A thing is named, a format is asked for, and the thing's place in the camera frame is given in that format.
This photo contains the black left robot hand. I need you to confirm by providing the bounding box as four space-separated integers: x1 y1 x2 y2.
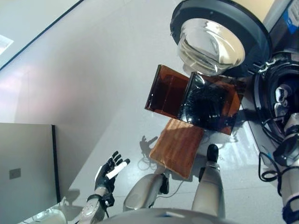
94 151 131 194

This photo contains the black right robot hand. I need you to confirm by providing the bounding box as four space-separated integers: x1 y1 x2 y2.
274 85 293 119

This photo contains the grey front-load washing machine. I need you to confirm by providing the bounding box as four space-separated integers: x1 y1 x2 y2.
240 0 299 164

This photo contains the silver left robot leg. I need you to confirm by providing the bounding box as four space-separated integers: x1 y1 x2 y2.
122 172 170 212

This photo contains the silver robot leg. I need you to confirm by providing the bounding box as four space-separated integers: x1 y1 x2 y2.
191 144 226 217
122 172 170 212

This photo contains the grey robot torso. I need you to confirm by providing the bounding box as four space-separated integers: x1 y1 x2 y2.
102 207 234 224

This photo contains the grey board with dark edge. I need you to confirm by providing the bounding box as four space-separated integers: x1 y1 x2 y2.
0 122 62 220

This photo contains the woven wicker laundry basket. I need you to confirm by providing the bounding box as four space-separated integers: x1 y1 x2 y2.
149 119 204 180

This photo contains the round glass washer door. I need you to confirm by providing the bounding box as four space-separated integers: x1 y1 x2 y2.
169 0 273 77

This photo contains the white counter cabinet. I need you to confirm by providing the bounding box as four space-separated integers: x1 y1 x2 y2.
232 0 278 23

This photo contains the silver right robot leg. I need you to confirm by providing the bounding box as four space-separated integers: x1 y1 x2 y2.
191 144 226 217

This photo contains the brown glossy curved stand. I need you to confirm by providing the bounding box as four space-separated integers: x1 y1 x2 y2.
144 64 247 136

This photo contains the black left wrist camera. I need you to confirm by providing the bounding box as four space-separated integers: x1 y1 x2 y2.
104 193 115 207

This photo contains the coiled grey floor cable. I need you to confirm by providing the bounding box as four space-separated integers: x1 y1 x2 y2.
137 155 157 170

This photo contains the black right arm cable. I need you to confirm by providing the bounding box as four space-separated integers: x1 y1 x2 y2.
258 116 299 196

